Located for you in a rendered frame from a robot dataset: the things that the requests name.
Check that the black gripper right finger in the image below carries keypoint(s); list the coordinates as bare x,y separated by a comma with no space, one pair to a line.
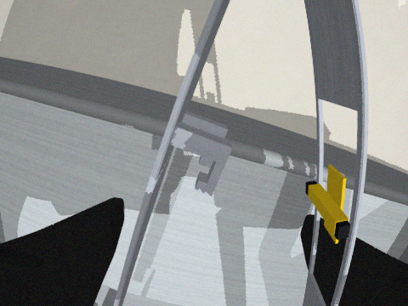
374,277

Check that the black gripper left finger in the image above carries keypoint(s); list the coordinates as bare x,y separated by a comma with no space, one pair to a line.
63,264

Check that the grey rectangular metal tray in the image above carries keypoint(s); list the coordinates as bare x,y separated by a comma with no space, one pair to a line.
69,140

